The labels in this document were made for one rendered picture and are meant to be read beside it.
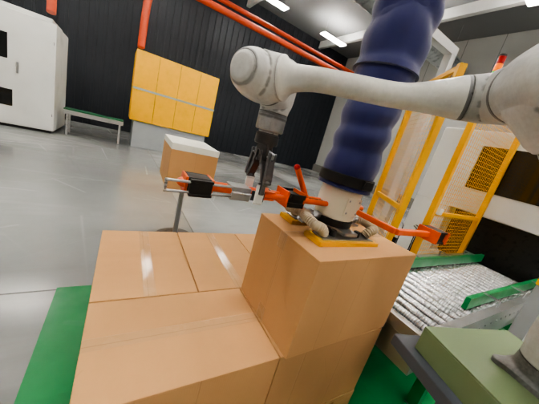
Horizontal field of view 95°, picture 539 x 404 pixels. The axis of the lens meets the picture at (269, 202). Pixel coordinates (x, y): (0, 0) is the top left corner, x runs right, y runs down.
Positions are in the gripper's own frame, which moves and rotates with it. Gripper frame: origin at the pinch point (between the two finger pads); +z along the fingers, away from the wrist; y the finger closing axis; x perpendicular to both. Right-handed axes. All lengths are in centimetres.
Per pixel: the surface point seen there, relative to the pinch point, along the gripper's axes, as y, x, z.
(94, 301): 19, 42, 54
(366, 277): -21, -46, 22
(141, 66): 724, 22, -100
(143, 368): -13, 27, 54
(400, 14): -6, -33, -67
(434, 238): -28, -67, 1
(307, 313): -22.4, -20.1, 33.5
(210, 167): 145, -29, 22
